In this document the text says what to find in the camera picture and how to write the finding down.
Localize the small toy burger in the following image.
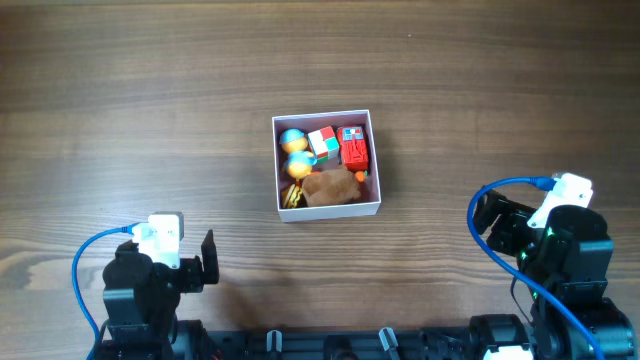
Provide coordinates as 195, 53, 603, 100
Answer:
281, 183, 306, 209

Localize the orange duck toy blue cap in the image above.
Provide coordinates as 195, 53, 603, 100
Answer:
279, 128, 317, 180

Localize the brown plush toy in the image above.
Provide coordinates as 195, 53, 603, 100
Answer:
301, 166, 370, 207

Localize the colourful puzzle cube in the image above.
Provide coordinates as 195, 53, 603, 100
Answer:
307, 126, 340, 163

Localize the red toy fire truck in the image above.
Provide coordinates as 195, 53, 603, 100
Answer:
337, 125, 369, 172

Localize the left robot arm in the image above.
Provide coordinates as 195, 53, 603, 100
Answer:
93, 231, 223, 360

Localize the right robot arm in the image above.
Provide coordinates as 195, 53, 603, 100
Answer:
473, 190, 639, 359

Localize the pink white open box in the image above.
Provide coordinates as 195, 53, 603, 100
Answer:
271, 109, 382, 223

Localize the left blue cable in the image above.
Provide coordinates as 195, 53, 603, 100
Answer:
71, 224, 139, 346

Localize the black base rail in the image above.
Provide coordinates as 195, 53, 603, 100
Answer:
179, 327, 499, 360

